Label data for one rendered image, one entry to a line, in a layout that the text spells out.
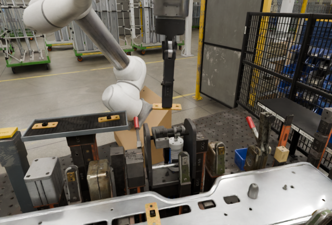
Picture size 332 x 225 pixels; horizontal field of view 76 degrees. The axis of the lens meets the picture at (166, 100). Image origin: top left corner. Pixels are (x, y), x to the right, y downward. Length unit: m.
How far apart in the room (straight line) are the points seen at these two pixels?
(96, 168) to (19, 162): 0.33
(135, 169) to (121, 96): 0.53
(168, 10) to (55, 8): 0.42
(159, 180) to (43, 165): 0.41
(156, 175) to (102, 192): 0.22
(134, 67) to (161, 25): 0.75
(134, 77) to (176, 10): 0.81
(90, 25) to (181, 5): 0.62
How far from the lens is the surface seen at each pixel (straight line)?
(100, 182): 0.77
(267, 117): 0.87
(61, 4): 0.80
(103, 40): 1.12
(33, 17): 0.90
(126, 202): 0.77
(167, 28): 0.53
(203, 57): 3.74
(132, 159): 0.80
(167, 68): 0.53
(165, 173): 0.90
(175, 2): 0.52
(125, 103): 1.23
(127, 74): 1.26
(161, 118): 1.20
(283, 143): 1.00
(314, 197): 0.91
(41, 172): 0.79
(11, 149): 0.97
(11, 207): 1.35
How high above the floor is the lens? 1.58
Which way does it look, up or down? 24 degrees down
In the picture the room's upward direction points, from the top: straight up
